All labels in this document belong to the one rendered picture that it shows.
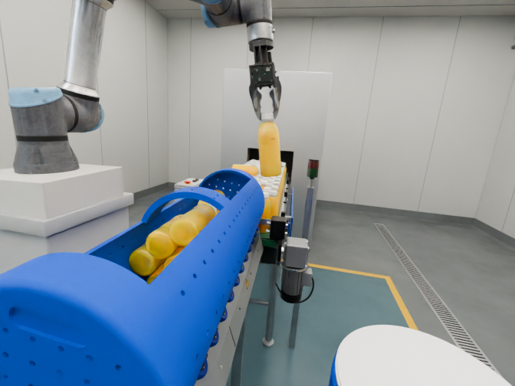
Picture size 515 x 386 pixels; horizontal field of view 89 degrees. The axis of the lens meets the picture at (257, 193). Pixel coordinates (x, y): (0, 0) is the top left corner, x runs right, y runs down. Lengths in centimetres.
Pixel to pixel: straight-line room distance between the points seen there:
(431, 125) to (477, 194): 148
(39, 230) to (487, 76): 592
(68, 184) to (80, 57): 40
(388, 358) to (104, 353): 43
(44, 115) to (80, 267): 63
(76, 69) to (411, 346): 109
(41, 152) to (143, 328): 69
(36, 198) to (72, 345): 51
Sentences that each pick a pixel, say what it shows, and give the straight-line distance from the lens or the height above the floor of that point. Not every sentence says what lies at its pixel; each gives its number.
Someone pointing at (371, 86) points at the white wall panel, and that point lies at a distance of 538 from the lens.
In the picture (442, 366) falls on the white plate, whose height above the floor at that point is 104.
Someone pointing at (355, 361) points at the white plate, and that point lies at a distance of 53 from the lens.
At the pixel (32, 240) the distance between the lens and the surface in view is 86.
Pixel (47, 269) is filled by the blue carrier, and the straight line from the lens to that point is 36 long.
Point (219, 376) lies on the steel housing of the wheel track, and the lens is 69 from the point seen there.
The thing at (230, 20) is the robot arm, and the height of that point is 169.
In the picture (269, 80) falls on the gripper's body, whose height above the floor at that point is 153.
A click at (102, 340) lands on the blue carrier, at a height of 119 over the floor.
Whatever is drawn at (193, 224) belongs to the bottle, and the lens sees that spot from 61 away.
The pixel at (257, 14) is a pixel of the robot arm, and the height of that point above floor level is 170.
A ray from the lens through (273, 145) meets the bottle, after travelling 84.
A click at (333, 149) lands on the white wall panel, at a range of 525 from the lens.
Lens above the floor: 139
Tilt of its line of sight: 13 degrees down
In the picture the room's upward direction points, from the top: 4 degrees clockwise
